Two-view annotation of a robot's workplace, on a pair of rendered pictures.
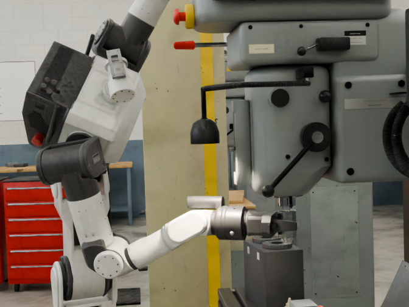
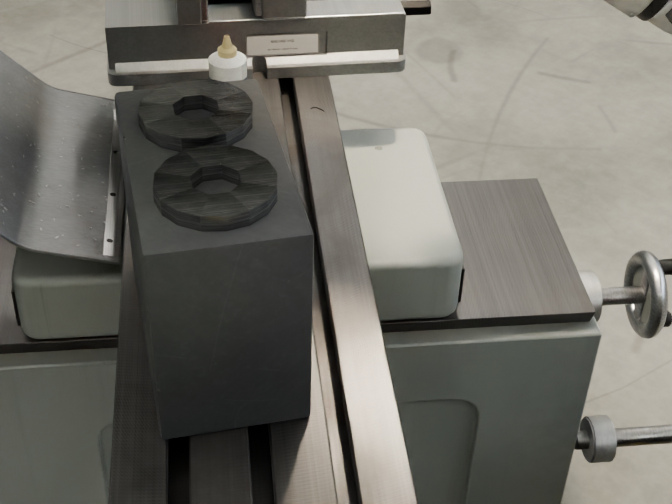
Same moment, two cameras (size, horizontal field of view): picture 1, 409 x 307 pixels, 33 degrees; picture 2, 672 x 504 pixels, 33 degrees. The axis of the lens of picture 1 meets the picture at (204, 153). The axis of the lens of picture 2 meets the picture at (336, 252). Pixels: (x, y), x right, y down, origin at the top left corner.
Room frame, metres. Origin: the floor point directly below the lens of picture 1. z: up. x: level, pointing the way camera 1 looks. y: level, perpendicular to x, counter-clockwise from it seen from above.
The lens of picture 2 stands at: (2.81, -0.12, 1.59)
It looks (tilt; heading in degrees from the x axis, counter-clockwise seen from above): 39 degrees down; 178
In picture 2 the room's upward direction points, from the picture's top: 2 degrees clockwise
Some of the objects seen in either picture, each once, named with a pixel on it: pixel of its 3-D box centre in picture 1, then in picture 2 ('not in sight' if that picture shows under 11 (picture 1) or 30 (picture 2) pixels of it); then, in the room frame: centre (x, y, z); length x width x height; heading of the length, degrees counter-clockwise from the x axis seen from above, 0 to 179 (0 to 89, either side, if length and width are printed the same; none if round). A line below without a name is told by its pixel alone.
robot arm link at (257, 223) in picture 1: (251, 224); not in sight; (1.77, -0.12, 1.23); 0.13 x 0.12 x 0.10; 164
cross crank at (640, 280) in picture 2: not in sight; (619, 295); (1.69, 0.29, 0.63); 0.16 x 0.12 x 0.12; 96
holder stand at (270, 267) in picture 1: (272, 272); (211, 245); (2.10, -0.20, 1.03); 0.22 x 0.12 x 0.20; 13
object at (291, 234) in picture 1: (286, 225); not in sight; (1.75, -0.20, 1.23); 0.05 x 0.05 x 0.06
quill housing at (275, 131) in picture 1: (286, 130); not in sight; (1.75, -0.21, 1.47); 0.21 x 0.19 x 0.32; 6
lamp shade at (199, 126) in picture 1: (204, 130); not in sight; (1.70, 0.00, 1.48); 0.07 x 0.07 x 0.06
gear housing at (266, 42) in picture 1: (298, 46); not in sight; (1.75, -0.25, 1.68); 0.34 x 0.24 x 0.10; 96
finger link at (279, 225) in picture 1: (284, 226); not in sight; (1.72, -0.19, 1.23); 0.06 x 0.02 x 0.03; 74
